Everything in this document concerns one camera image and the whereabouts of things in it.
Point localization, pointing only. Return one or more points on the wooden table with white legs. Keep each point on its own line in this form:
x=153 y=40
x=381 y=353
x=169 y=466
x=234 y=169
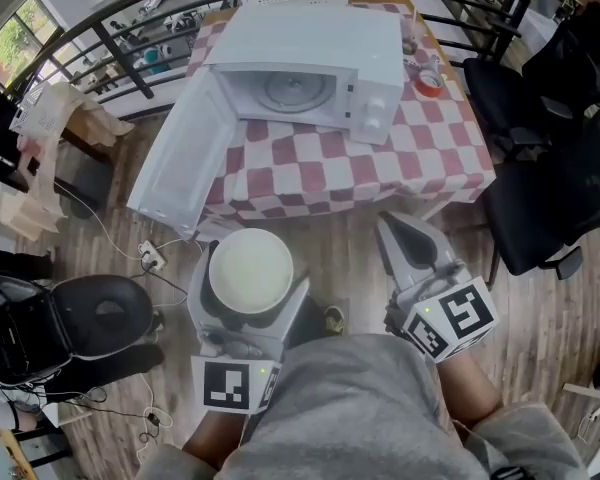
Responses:
x=437 y=208

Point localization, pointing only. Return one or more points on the red white checkered tablecloth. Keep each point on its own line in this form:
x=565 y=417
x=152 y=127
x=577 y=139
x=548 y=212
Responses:
x=380 y=163

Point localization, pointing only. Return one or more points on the black metal railing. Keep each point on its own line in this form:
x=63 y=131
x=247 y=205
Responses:
x=125 y=63

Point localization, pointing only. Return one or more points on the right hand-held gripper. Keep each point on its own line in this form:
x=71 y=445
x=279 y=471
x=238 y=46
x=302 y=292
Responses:
x=462 y=313

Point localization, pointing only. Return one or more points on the black office chair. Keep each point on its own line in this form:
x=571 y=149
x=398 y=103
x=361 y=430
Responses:
x=545 y=208
x=530 y=83

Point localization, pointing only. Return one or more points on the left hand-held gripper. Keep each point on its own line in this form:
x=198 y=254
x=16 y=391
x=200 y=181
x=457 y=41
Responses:
x=225 y=383

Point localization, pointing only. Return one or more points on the black open equipment case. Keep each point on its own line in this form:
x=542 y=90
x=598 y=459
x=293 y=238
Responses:
x=80 y=313

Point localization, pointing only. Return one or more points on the window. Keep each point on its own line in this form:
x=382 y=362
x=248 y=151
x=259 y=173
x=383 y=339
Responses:
x=20 y=38

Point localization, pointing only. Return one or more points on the person's right shoe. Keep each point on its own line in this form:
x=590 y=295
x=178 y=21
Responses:
x=334 y=318

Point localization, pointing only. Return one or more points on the person's grey shirt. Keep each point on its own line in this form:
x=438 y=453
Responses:
x=350 y=413

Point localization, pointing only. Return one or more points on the clear plastic cup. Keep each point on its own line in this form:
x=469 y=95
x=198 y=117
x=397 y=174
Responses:
x=411 y=35

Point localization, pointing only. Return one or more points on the small white perforated basket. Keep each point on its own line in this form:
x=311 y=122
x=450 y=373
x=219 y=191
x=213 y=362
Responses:
x=40 y=113

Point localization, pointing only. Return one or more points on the black monitor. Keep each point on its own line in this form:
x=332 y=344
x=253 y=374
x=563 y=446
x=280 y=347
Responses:
x=0 y=143

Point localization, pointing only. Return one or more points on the person's right forearm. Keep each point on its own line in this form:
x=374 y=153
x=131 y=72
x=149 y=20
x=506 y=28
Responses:
x=467 y=393

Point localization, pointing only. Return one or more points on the red tape roll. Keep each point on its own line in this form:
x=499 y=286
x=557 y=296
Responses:
x=428 y=85

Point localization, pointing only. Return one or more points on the white microwave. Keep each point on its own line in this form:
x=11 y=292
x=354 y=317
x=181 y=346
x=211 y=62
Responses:
x=305 y=38

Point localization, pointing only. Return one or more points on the person's left forearm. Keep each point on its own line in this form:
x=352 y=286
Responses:
x=215 y=438

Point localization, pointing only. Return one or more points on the clear tape roll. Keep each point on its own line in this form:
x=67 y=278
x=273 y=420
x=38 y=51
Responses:
x=431 y=65

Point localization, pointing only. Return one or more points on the white power strip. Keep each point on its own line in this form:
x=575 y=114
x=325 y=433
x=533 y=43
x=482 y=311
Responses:
x=153 y=256

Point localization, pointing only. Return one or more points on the white bowl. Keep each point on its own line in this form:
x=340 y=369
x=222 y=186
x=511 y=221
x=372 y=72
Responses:
x=250 y=270

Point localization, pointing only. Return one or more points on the dark wooden side table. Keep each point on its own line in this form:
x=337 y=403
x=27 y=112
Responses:
x=87 y=143

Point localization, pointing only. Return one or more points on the beige cloth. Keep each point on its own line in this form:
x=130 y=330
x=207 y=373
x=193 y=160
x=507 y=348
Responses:
x=30 y=203

